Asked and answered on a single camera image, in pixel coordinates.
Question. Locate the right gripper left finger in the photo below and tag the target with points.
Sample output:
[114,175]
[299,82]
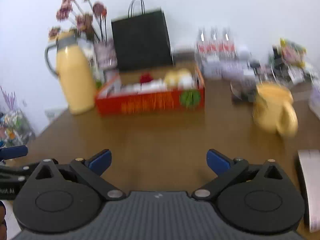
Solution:
[89,171]

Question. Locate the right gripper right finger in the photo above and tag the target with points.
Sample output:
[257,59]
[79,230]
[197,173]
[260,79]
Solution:
[227,171]

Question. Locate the white cloth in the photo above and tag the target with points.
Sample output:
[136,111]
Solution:
[150,87]

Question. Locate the yellow mug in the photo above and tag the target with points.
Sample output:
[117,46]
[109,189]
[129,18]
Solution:
[273,109]

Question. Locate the white paper booklet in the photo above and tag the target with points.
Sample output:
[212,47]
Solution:
[309,176]

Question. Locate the red cardboard box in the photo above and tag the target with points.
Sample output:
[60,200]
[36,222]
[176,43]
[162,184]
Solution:
[110,100]

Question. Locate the purple rolled towel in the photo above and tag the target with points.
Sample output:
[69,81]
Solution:
[233,70]

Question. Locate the silver tin box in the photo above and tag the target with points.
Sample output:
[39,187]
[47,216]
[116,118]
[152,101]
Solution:
[212,70]

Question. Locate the yellow plush toy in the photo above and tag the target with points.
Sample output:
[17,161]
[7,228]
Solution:
[181,78]

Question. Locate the red fabric flower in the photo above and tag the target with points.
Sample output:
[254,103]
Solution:
[146,78]

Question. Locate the yellow thermos jug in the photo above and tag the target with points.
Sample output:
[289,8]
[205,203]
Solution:
[67,62]

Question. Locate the white round speaker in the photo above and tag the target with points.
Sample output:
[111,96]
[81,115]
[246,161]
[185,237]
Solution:
[243,53]

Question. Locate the pink textured vase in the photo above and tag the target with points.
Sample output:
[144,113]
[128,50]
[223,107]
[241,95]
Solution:
[106,57]

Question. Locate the water bottle right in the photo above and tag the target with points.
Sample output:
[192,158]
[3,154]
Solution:
[228,45]

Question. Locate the water bottle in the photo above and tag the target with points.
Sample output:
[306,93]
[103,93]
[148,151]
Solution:
[214,44]
[201,46]
[228,45]

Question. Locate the water bottle left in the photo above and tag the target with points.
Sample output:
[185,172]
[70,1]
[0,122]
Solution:
[201,46]

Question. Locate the milk carton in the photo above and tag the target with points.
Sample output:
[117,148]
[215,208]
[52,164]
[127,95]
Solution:
[88,50]

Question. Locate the water bottle middle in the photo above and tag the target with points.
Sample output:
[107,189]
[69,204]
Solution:
[214,44]

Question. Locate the snack bag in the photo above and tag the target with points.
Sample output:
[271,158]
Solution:
[292,53]

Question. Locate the black paper bag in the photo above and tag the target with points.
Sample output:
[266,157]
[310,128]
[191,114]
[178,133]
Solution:
[141,39]

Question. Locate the dried pink flowers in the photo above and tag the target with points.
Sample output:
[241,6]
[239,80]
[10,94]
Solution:
[87,18]

